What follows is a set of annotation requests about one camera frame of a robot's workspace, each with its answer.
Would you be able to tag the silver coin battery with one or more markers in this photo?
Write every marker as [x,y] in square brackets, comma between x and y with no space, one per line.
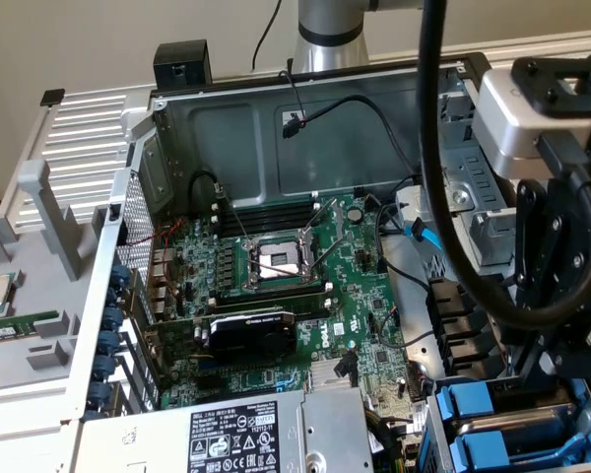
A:
[356,214]

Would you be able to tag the blue card latch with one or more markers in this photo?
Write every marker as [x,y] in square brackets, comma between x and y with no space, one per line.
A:
[100,395]
[112,318]
[104,368]
[114,295]
[108,342]
[121,273]

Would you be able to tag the black graphics card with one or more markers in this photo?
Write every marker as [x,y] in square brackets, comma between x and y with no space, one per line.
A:
[251,340]

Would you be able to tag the open grey PC case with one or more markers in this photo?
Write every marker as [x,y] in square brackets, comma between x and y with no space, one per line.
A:
[226,148]

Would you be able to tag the green motherboard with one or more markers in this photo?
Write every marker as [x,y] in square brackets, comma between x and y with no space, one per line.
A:
[364,276]

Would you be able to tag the black fan shroud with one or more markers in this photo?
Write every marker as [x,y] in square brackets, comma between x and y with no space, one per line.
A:
[448,335]

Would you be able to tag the grey part rack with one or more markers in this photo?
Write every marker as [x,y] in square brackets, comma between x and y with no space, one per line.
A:
[39,187]

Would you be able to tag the blue disk carrier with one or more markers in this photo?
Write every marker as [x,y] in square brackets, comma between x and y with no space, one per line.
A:
[482,446]

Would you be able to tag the metal optical drive cage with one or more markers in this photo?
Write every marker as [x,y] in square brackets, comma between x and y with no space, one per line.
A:
[492,236]

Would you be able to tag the silver heat sink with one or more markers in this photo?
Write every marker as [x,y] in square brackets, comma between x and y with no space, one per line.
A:
[325,374]

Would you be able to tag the black box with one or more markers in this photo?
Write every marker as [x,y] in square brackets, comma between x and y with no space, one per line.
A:
[182,64]

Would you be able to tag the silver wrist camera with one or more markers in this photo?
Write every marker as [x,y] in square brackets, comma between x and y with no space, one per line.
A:
[502,128]

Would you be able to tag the silver locking lever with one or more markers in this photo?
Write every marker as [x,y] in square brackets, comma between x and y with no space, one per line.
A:
[235,217]
[276,269]

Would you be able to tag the metal socket cover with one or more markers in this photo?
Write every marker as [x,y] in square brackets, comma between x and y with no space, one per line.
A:
[339,222]

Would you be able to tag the grey power supply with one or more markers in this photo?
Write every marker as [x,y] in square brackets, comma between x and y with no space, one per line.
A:
[236,438]

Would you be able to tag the hard disk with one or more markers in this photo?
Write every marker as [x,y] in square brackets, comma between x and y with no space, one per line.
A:
[517,421]

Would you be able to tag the grey disk bay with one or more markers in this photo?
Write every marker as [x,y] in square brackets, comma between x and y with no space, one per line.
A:
[436,443]

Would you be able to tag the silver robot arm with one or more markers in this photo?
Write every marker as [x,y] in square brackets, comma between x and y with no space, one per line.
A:
[325,49]

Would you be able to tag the CPU socket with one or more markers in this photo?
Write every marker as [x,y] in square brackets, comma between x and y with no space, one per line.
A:
[276,253]

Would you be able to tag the black RAM slot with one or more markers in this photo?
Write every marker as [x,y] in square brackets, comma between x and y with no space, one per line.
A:
[276,207]
[312,305]
[276,227]
[276,298]
[315,314]
[276,220]
[276,214]
[276,290]

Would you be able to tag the blue expansion slot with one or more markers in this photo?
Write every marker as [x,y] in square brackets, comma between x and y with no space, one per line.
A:
[209,365]

